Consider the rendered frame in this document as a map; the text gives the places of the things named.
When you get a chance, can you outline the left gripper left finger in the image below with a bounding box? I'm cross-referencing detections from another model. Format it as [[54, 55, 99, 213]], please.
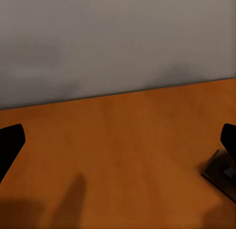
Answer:
[[0, 124, 26, 182]]

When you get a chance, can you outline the mousetrap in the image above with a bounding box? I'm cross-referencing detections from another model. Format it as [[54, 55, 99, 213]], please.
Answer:
[[201, 148, 236, 204]]

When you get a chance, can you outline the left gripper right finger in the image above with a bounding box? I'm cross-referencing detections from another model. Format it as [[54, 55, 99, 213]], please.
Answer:
[[220, 124, 236, 163]]

